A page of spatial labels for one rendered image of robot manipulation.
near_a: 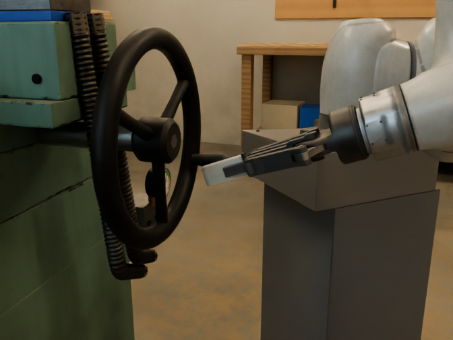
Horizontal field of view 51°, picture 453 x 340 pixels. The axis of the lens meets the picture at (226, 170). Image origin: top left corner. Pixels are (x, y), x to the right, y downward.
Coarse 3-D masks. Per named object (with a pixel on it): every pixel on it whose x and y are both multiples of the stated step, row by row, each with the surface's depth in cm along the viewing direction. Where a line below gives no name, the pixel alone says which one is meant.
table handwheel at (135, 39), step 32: (160, 32) 59; (128, 64) 52; (96, 96) 51; (192, 96) 72; (64, 128) 66; (96, 128) 50; (128, 128) 56; (160, 128) 60; (192, 128) 74; (96, 160) 50; (160, 160) 62; (96, 192) 52; (160, 192) 65; (128, 224) 55; (160, 224) 66
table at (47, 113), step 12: (132, 72) 92; (132, 84) 92; (0, 108) 57; (12, 108) 56; (24, 108) 56; (36, 108) 55; (48, 108) 55; (60, 108) 56; (72, 108) 58; (0, 120) 57; (12, 120) 57; (24, 120) 56; (36, 120) 56; (48, 120) 55; (60, 120) 56; (72, 120) 59
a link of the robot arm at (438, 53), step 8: (440, 0) 71; (448, 0) 70; (440, 8) 72; (448, 8) 70; (440, 16) 72; (448, 16) 71; (440, 24) 72; (448, 24) 71; (440, 32) 73; (448, 32) 72; (440, 40) 73; (448, 40) 72; (440, 48) 73; (448, 48) 72; (440, 56) 73; (448, 56) 72; (432, 64) 74; (440, 64) 72; (432, 152) 70; (440, 152) 69; (448, 152) 67; (440, 160) 74; (448, 160) 71
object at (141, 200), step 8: (136, 192) 102; (136, 200) 97; (144, 200) 97; (136, 208) 94; (144, 208) 94; (152, 208) 97; (144, 216) 94; (152, 216) 97; (144, 224) 94; (152, 224) 98
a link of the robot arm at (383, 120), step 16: (368, 96) 63; (384, 96) 60; (400, 96) 59; (368, 112) 60; (384, 112) 59; (400, 112) 58; (368, 128) 60; (384, 128) 59; (400, 128) 58; (368, 144) 61; (384, 144) 60; (400, 144) 59
